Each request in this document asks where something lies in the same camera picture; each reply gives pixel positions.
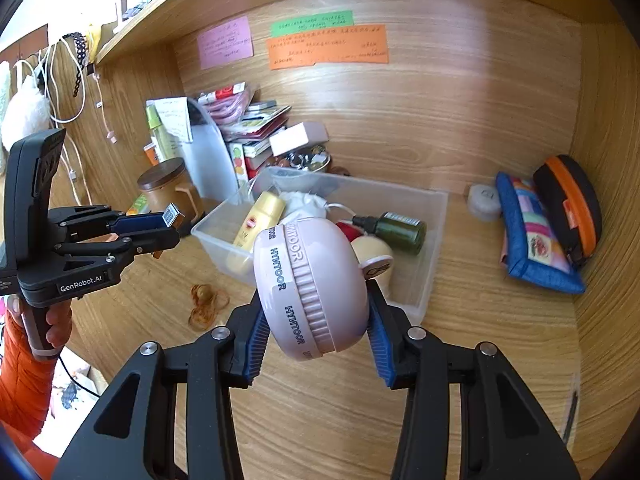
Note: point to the person's left hand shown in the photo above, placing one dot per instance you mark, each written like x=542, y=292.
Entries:
x=59, y=317

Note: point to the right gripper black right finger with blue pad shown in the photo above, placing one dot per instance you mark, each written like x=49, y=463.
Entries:
x=505, y=432

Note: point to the pink sticky note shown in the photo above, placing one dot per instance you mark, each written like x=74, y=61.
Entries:
x=225, y=43

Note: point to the white round tape dispenser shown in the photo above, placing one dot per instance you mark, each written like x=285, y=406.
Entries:
x=483, y=202

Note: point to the white fluffy plush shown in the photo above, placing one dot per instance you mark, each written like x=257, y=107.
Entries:
x=28, y=112

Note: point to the red white tube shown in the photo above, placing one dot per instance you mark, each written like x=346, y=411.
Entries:
x=222, y=94

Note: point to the pens on desk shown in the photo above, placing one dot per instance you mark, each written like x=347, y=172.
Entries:
x=139, y=206

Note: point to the pink round mini fan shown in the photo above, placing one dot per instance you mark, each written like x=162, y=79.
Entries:
x=311, y=288

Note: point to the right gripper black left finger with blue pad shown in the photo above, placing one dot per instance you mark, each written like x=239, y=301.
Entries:
x=167, y=413

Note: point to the green spray bottle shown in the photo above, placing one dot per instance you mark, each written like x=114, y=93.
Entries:
x=167, y=146

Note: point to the orange sleeve forearm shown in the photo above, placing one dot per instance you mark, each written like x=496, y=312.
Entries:
x=26, y=386

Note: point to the stack of books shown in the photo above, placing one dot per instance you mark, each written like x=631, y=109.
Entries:
x=244, y=124

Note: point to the orange paper note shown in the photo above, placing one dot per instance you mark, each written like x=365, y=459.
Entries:
x=345, y=44

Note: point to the white drawstring pouch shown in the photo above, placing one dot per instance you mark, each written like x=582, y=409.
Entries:
x=299, y=205

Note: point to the small blue card box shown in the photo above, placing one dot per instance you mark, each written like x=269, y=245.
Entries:
x=173, y=217

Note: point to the white cardboard box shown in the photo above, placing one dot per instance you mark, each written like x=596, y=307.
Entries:
x=301, y=135

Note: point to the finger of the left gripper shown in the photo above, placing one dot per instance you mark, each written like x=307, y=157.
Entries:
x=151, y=241
x=138, y=223

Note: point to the green pump bottle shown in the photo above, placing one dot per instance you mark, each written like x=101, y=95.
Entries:
x=398, y=231

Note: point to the yellow lotion tube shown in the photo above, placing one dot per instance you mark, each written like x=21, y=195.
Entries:
x=265, y=213

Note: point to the bowl of trinkets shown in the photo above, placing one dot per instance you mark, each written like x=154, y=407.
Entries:
x=312, y=158

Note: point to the golden cord charm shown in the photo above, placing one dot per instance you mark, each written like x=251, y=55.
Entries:
x=207, y=303

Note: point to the blue patchwork pouch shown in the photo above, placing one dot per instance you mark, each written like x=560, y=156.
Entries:
x=531, y=252

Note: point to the green sticky note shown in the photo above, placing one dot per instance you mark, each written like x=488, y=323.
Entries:
x=304, y=23

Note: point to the red fabric pouch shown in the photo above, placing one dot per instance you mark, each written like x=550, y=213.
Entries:
x=351, y=232

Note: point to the black orange zip case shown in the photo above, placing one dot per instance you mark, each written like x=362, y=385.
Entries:
x=573, y=207

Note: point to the clear plastic storage bin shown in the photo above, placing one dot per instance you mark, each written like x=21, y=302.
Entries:
x=411, y=276

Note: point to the brown lidded mug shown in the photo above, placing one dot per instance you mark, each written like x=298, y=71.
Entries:
x=169, y=182

